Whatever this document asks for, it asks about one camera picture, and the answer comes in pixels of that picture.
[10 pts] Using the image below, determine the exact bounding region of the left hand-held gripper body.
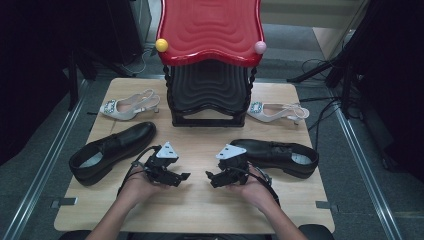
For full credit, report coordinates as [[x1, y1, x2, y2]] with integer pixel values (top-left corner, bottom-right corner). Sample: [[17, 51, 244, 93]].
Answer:
[[132, 141, 180, 186]]

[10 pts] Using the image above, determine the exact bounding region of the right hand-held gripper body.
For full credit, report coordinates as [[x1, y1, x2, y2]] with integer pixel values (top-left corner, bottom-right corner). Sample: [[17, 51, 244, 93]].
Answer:
[[215, 143, 250, 186]]

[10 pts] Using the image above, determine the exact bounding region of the black leather shoe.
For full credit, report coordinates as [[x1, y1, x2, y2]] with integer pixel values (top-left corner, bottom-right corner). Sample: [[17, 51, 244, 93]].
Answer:
[[229, 138, 320, 180], [68, 121, 158, 187]]

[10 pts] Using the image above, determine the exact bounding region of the white slingback heeled shoe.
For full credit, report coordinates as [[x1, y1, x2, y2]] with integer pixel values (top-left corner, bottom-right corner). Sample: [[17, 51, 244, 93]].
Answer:
[[246, 100, 311, 126], [99, 88, 161, 122]]

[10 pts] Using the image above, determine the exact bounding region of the red and black shoe rack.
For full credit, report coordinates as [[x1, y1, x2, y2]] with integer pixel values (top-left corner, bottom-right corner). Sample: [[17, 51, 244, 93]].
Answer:
[[154, 0, 268, 128]]

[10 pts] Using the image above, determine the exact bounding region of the person's right hand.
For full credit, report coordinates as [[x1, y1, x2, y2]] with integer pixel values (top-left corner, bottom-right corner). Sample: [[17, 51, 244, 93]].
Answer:
[[229, 166, 278, 213]]

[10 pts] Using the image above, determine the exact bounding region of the person's left hand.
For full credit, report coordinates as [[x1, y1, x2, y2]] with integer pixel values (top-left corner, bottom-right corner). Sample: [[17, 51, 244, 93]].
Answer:
[[117, 170, 170, 211]]

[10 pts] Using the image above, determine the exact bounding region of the person's left knee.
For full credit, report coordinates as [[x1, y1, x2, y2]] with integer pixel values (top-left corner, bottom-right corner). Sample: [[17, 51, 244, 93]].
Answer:
[[58, 229, 93, 240]]

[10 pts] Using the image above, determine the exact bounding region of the black metal stand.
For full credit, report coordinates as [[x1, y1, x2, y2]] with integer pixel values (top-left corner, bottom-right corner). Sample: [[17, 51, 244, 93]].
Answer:
[[64, 46, 134, 113]]

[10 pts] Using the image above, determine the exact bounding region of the black tripod stand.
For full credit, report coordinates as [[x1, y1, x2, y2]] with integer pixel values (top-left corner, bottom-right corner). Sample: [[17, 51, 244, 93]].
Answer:
[[286, 49, 364, 119]]

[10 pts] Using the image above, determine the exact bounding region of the black cabinet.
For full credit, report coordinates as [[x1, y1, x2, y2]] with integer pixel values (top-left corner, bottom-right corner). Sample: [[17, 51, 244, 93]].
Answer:
[[106, 0, 153, 66]]

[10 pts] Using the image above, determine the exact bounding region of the dark curtain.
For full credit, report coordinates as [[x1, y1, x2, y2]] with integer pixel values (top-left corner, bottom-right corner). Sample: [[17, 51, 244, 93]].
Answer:
[[0, 0, 111, 168], [349, 0, 424, 183]]

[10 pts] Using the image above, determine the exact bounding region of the beige board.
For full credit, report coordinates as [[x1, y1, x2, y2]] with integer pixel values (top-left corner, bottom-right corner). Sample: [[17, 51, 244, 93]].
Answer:
[[312, 0, 371, 61]]

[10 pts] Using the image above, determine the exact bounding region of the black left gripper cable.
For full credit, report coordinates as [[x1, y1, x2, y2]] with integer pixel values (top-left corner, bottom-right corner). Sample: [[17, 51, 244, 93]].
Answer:
[[116, 144, 163, 198]]

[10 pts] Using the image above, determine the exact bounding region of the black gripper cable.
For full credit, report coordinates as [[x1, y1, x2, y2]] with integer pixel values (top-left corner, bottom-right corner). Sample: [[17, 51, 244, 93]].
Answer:
[[116, 144, 163, 198], [254, 166, 281, 207]]

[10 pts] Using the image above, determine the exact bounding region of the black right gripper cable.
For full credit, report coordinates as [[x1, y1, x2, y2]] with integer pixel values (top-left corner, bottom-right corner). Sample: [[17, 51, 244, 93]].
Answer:
[[254, 166, 281, 207]]

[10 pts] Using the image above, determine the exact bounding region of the grey table bracket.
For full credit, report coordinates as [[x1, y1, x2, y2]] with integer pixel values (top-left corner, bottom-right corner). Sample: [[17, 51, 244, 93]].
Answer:
[[50, 197, 78, 210], [315, 200, 339, 213]]

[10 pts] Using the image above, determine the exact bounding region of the black floor cable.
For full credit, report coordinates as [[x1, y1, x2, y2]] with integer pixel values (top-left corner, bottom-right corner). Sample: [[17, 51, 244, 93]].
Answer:
[[298, 95, 344, 134]]

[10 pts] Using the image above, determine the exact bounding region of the metal floor rail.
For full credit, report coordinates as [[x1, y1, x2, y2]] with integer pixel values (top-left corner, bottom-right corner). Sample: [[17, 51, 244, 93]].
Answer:
[[333, 106, 404, 240], [0, 79, 91, 240]]

